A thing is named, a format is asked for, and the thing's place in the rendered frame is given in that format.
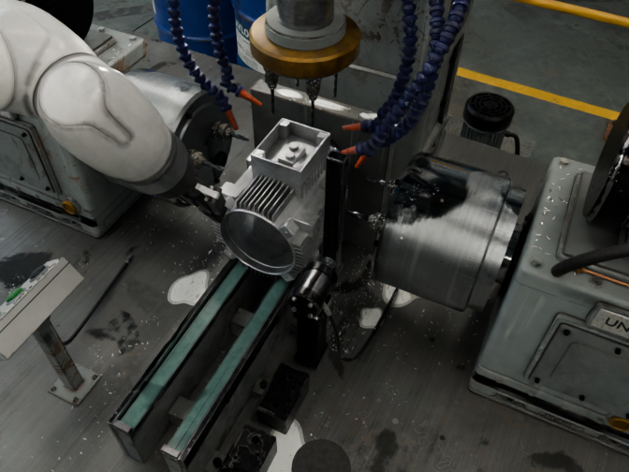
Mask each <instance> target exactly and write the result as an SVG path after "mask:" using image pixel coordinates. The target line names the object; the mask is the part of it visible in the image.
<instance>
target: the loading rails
mask: <svg viewBox="0 0 629 472"><path fill-rule="evenodd" d="M305 268H306V267H304V268H303V269H302V271H301V272H300V273H299V274H298V276H297V277H296V279H295V280H292V281H289V282H286V280H285V279H284V278H283V277H282V276H281V275H279V277H278V278H277V280H275V281H274V283H273V284H272V286H271V288H270V289H269V291H268V293H267V294H266V296H265V297H264V299H263V300H262V302H261V303H260V305H259V306H258V308H257V309H256V310H255V312H254V313H252V312H249V311H247V310H248V309H249V307H250V306H251V304H252V303H253V301H254V300H255V298H256V296H257V295H258V293H259V292H260V290H261V289H262V288H263V287H264V285H265V284H266V282H267V281H268V279H269V278H267V275H265V277H263V273H262V274H261V275H259V273H258V272H257V273H255V270H253V271H252V272H251V269H250V267H249V269H248V270H247V268H246V264H245V265H244V267H242V263H241V261H240V260H239V259H238V258H234V259H229V260H228V261H227V263H226V264H225V266H224V267H223V268H222V270H221V271H220V272H219V274H217V275H216V277H215V278H214V279H213V281H212V282H211V284H210V285H209V286H208V288H207V289H206V290H205V292H204V293H203V294H202V296H201V297H200V298H199V300H198V301H197V303H196V304H195V305H194V307H193V308H192V309H191V311H190V312H189V313H188V315H187V316H186V317H185V319H184V320H183V322H182V323H181V324H180V326H179V327H178V328H177V330H176V331H175V332H174V333H173V334H172V335H171V337H170V338H169V339H168V341H167V342H166V344H165V345H164V346H163V348H162V349H161V350H160V352H159V353H158V354H157V356H156V357H155V358H154V360H153V361H152V363H151V364H150V365H149V367H148V368H147V369H146V371H145V372H144V373H143V375H142V376H141V377H140V379H139V380H138V382H137V383H136V384H135V385H134V387H133V388H132V389H131V391H130V392H129V393H128V394H127V395H126V397H125V398H124V399H123V401H122V402H121V403H120V405H119V406H118V407H117V409H116V410H115V411H114V413H113V414H112V415H111V417H110V418H109V420H108V421H107V423H108V425H109V427H110V429H111V430H112V432H113V433H114V435H115V437H116V439H117V441H118V442H119V444H120V446H121V448H122V449H123V451H124V454H125V455H127V456H130V457H131V458H133V459H135V460H137V461H139V462H141V463H143V464H145V463H146V461H147V460H148V458H149V457H150V455H151V454H152V452H153V451H154V449H155V447H156V446H157V444H158V443H159V442H160V440H161V439H162V437H163V436H164V434H165V433H166V431H167V430H168V428H169V426H170V425H171V424H173V425H175V426H177V427H179V428H178V429H177V431H176V432H175V434H174V436H173V437H172V438H171V439H170V441H169V442H168V444H167V445H166V444H164V445H163V447H162V448H161V451H162V454H163V456H164V458H165V460H166V462H167V464H168V468H169V470H170V472H218V470H219V468H220V466H221V465H222V463H223V461H224V460H225V459H226V457H227V456H226V455H225V454H224V453H222V452H220V451H219V450H220V448H221V446H222V444H223V443H224V441H225V439H226V438H227V435H228V434H229V432H230V430H231V429H232V427H233V425H234V424H235V422H236V420H237V418H238V417H239V416H240V414H241V412H242V410H243V409H244V407H245V405H246V404H247V402H248V400H249V399H250V397H251V395H252V396H254V397H255V398H258V399H260V397H261V395H262V394H263V392H264V390H265V389H266V388H267V386H268V384H269V383H270V381H271V378H269V377H267V376H263V375H264V374H265V372H266V370H267V368H268V367H269V365H270V363H271V361H272V359H273V358H274V356H275V354H276V353H277V351H278V349H279V348H280V346H281V344H282V343H283V342H284V340H285V338H286V336H287V334H288V333H289V331H290V330H291V331H293V332H297V319H296V318H294V317H293V311H292V308H291V306H290V305H289V303H288V300H287V297H288V295H289V293H290V292H291V290H292V288H293V287H295V286H296V285H297V284H298V282H299V281H300V279H301V278H302V276H303V271H304V270H305ZM231 334H234V335H236V336H239V337H238V338H237V340H236V341H235V343H234V344H233V346H232V347H231V349H230V350H229V352H228V353H227V354H226V356H225V357H224V359H223V360H222V362H221V364H220V365H219V367H218V368H217V370H216V371H215V373H214V374H213V376H212V378H211V379H210V381H209V382H208V384H207V385H206V387H205V388H204V390H203V391H202V393H201V394H200V396H199V397H198V399H197V400H196V401H195V402H194V401H192V400H190V399H188V398H189V397H190V395H191V394H192V392H193V391H194V389H195V388H196V386H197V384H198V383H199V381H200V380H201V379H202V378H203V376H204V375H205V373H206V372H207V370H208V369H209V367H210V366H211V364H212V362H213V361H214V359H215V358H216V356H217V355H218V353H219V352H220V350H221V349H222V347H223V346H224V344H225V343H226V341H227V339H228V338H229V337H230V335H231Z"/></svg>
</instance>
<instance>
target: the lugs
mask: <svg viewBox="0 0 629 472"><path fill-rule="evenodd" d="M225 200H226V204H225V206H226V207H227V212H230V211H231V209H232V208H233V207H234V206H235V205H236V201H235V200H234V199H233V198H232V197H231V196H227V197H226V198H225ZM299 228H300V227H299V226H298V225H297V224H296V223H295V222H294V221H293V219H292V218H288V219H287V220H284V222H283V223H282V224H281V226H280V227H279V228H278V229H279V230H280V231H281V232H282V233H283V234H284V235H285V236H286V238H290V237H292V236H294V235H295V234H296V233H297V231H298V230H299ZM224 252H225V253H226V254H227V255H228V256H229V258H230V259H234V258H236V257H235V256H234V255H233V254H232V253H231V252H230V250H229V249H228V248H227V247H226V248H225V249H224ZM298 274H299V273H297V272H294V271H290V272H289V273H285V274H281V276H282V277H283V278H284V279H285V280H286V282H289V281H292V280H295V279H296V277H297V276H298Z"/></svg>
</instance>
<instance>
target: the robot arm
mask: <svg viewBox="0 0 629 472"><path fill-rule="evenodd" d="M0 111H7V112H12V113H17V114H20V115H24V116H28V117H31V118H35V117H38V118H40V119H41V120H42V121H43V122H44V124H45V125H46V127H47V128H48V129H49V131H50V132H51V134H52V136H53V137H54V138H55V139H56V140H57V141H58V142H59V143H60V144H61V145H62V146H63V147H64V148H66V149H67V150H68V151H69V152H70V153H71V154H73V155H74V156H75V157H77V158H78V159H79V160H81V161H82V162H84V163H85V164H87V165H89V166H90V167H92V168H93V169H95V170H98V171H100V172H102V173H104V174H106V175H108V176H110V177H114V178H119V179H120V180H122V181H123V182H125V183H128V184H130V185H131V186H133V187H134V188H136V189H137V190H138V191H140V192H142V193H145V194H153V195H155V196H157V197H159V198H160V199H174V198H177V199H179V200H181V201H182V202H183V203H187V202H189V203H190V204H191V205H193V207H195V208H198V207H199V208H198V209H199V210H200V211H201V212H202V213H204V214H205V215H207V216H208V217H209V218H210V219H211V220H212V221H214V222H217V223H219V224H221V223H222V221H223V219H224V216H225V214H226V212H227V207H226V206H225V204H226V200H225V198H224V196H223V195H222V193H221V192H222V190H223V189H222V188H221V187H220V186H212V185H211V186H210V188H208V187H206V186H204V185H205V184H204V182H203V181H202V180H200V179H199V178H198V177H197V174H196V169H195V164H194V161H193V159H192V158H191V156H190V155H189V154H188V153H187V151H186V148H185V146H184V144H183V142H182V141H181V140H180V139H179V138H178V137H177V136H176V135H175V134H174V133H173V132H172V131H171V130H170V128H169V127H168V126H167V125H166V124H165V122H164V119H163V117H162V115H161V114H160V112H159V111H158V110H157V109H156V107H155V106H154V104H153V103H152V102H151V101H150V100H149V99H148V98H147V97H146V96H145V95H144V94H143V93H142V92H141V91H140V90H139V88H138V87H137V86H136V85H135V84H134V83H133V82H132V81H131V80H129V79H128V78H127V77H126V76H125V75H124V74H122V73H121V72H119V71H117V70H115V69H113V68H111V67H109V66H107V65H106V64H105V63H104V62H102V61H101V60H100V59H99V58H98V57H97V56H96V55H95V53H94V52H93V51H92V49H91V48H90V47H89V46H88V45H87V44H86V43H85V42H84V41H83V40H82V39H81V38H80V37H79V36H77V35H76V34H75V33H74V32H73V31H71V30H70V29H69V28H68V27H66V26H65V25H64V24H63V23H61V22H59V21H58V20H57V19H55V18H54V17H53V16H52V15H51V14H49V13H47V12H46V11H44V10H42V9H40V8H38V7H35V6H33V5H30V4H28V3H24V2H22V1H17V0H0Z"/></svg>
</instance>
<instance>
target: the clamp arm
mask: <svg viewBox="0 0 629 472"><path fill-rule="evenodd" d="M348 158H349V156H348V155H344V154H341V153H338V152H335V151H330V152H329V154H328V155H327V157H326V176H325V197H324V220H323V242H322V260H321V261H322V262H323V261H325V262H328V261H329V260H330V262H329V264H330V265H331V266H332V264H334V265H333V266H332V269H333V270H334V271H335V272H336V271H337V270H338V268H339V266H340V263H341V251H342V239H343V228H344V206H345V193H346V182H347V170H348Z"/></svg>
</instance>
